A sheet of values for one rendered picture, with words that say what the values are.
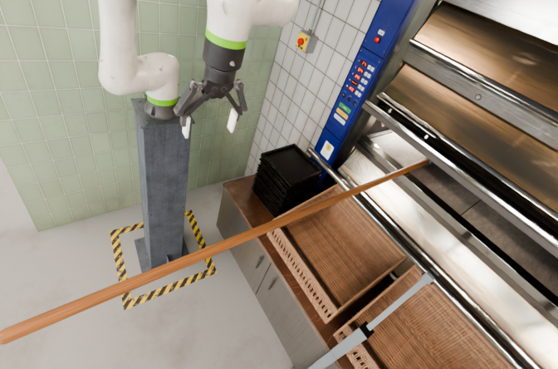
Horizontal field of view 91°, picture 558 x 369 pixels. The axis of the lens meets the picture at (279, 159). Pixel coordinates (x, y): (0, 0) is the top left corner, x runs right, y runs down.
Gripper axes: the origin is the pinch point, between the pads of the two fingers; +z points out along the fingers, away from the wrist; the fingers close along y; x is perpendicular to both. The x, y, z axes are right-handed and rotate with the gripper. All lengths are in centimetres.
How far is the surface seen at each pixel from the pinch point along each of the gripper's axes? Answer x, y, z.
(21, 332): 25, 46, 27
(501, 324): 92, -99, 43
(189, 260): 24.0, 11.3, 25.4
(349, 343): 64, -40, 58
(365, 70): -24, -92, -7
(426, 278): 62, -61, 26
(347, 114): -21, -93, 19
